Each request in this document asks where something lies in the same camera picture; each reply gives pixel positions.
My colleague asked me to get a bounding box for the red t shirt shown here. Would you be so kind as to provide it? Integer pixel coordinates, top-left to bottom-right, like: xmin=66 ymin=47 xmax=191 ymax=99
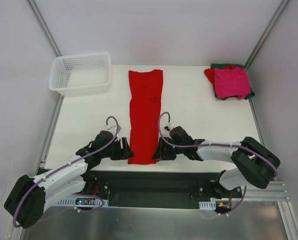
xmin=204 ymin=64 xmax=244 ymax=88
xmin=128 ymin=69 xmax=163 ymax=165

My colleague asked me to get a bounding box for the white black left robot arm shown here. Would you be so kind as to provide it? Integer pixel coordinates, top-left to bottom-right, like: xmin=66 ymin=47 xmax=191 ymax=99
xmin=4 ymin=130 xmax=135 ymax=229

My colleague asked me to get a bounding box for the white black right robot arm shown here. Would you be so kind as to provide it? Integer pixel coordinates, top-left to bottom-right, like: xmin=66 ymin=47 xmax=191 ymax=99
xmin=152 ymin=126 xmax=281 ymax=199

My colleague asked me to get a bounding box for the folded red t shirt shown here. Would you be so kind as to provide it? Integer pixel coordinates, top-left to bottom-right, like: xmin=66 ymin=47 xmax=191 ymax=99
xmin=204 ymin=64 xmax=244 ymax=88

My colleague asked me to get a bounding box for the white perforated plastic basket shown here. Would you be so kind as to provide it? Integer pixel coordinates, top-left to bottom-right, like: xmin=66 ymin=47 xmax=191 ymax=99
xmin=48 ymin=52 xmax=111 ymax=97

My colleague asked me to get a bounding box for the folded pink t shirt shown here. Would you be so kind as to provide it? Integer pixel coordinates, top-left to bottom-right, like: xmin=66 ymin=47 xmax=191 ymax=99
xmin=214 ymin=67 xmax=251 ymax=99

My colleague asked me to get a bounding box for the folded green t shirt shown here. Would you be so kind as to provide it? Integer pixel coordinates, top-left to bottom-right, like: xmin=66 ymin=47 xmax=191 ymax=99
xmin=211 ymin=63 xmax=255 ymax=100

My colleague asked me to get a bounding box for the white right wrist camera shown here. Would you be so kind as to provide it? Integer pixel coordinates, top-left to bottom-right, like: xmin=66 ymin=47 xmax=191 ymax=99
xmin=163 ymin=122 xmax=172 ymax=132

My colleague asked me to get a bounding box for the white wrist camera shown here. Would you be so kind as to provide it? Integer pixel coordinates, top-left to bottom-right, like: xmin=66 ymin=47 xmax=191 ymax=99
xmin=106 ymin=124 xmax=121 ymax=135
xmin=163 ymin=122 xmax=172 ymax=132

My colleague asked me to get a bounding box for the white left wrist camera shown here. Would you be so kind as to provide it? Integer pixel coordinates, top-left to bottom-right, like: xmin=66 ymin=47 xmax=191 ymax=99
xmin=106 ymin=124 xmax=121 ymax=135

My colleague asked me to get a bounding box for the left white cable duct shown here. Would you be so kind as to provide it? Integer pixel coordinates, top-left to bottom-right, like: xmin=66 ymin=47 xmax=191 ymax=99
xmin=53 ymin=196 xmax=109 ymax=208

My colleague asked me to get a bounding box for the white cable duct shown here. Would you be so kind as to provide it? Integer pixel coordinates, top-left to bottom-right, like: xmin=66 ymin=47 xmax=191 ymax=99
xmin=199 ymin=200 xmax=216 ymax=211
xmin=53 ymin=196 xmax=109 ymax=208

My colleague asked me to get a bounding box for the right white cable duct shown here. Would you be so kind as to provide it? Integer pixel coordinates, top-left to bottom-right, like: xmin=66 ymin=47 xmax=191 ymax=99
xmin=199 ymin=200 xmax=216 ymax=211

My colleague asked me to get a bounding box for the aluminium side rail left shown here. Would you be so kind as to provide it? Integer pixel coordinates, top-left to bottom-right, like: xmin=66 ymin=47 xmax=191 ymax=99
xmin=35 ymin=94 xmax=63 ymax=173

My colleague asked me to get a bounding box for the aluminium side rail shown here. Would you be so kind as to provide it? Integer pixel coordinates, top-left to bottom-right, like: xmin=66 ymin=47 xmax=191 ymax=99
xmin=248 ymin=98 xmax=268 ymax=148
xmin=35 ymin=94 xmax=63 ymax=173

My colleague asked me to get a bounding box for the aluminium side rail right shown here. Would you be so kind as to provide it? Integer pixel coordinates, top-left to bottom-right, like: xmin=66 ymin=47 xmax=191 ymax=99
xmin=248 ymin=98 xmax=268 ymax=148

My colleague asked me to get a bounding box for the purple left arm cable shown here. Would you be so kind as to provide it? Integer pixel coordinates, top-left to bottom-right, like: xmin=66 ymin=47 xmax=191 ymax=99
xmin=11 ymin=116 xmax=122 ymax=229

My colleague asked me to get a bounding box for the aluminium frame post left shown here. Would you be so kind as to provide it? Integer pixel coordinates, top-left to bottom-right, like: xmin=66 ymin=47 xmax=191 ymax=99
xmin=26 ymin=0 xmax=62 ymax=57

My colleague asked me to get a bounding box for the aluminium frame post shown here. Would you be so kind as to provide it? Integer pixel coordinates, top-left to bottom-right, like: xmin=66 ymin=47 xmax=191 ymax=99
xmin=244 ymin=0 xmax=292 ymax=70
xmin=26 ymin=0 xmax=62 ymax=57

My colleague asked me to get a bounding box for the aluminium frame post right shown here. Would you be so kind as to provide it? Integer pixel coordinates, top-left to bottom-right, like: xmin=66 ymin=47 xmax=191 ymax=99
xmin=244 ymin=0 xmax=292 ymax=70

